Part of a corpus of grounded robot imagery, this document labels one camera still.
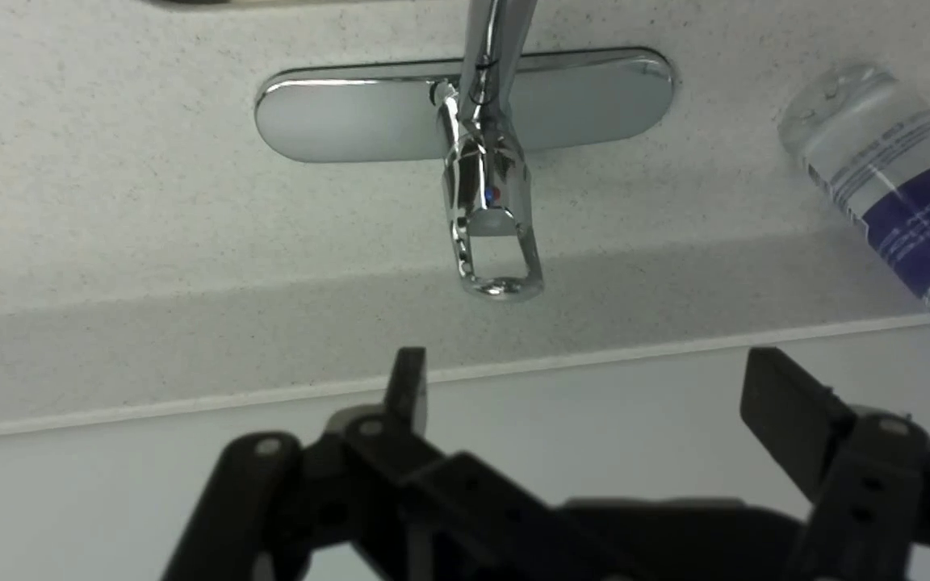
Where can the clear water bottle blue label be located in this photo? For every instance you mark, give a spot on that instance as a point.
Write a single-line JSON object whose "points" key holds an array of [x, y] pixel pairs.
{"points": [[896, 172]]}

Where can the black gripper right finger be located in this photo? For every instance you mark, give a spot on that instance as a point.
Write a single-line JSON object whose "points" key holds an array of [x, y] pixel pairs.
{"points": [[863, 485]]}

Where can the chrome single lever faucet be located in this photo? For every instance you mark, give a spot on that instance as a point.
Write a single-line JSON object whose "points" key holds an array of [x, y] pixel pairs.
{"points": [[378, 115]]}

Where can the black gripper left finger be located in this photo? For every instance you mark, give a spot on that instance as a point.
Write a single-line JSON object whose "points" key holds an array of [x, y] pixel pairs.
{"points": [[364, 472]]}

